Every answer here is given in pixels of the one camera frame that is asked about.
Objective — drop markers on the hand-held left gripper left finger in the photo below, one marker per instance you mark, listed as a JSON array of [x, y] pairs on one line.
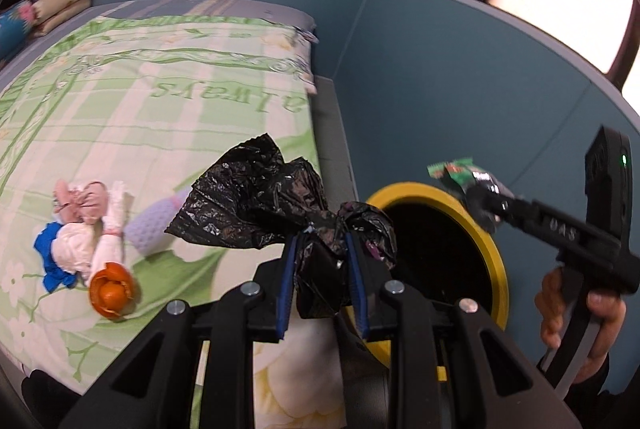
[[285, 289]]

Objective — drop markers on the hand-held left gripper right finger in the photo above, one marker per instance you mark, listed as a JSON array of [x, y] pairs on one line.
[[357, 289]]

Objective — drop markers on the orange peel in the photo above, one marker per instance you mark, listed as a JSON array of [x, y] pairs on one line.
[[112, 294]]

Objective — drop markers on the pale foam fruit net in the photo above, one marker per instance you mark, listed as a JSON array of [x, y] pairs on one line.
[[155, 224]]

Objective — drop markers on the person's right hand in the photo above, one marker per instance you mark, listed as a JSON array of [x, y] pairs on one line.
[[607, 324]]

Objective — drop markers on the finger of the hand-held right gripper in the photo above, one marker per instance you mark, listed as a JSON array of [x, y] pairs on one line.
[[505, 209]]

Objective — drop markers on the blue wrapper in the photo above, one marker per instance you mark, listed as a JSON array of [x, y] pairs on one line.
[[47, 279]]

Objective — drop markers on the yellow rimmed black trash bin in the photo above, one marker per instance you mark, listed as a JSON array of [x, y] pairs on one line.
[[410, 190]]

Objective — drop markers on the large black plastic bag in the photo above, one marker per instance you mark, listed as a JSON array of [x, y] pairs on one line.
[[260, 199]]

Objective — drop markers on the green floral blanket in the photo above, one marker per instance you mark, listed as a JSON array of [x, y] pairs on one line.
[[150, 134]]

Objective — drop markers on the green snack packet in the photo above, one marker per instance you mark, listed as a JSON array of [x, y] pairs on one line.
[[450, 174]]

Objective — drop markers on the blue floral folded quilt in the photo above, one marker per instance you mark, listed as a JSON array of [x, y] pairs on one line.
[[15, 29]]

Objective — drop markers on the person's right forearm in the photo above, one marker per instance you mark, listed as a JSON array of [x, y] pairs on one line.
[[610, 399]]

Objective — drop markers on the pink bag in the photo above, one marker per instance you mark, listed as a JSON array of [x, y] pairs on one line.
[[87, 204]]

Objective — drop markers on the white twisted paper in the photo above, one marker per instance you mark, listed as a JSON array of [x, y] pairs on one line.
[[112, 229]]

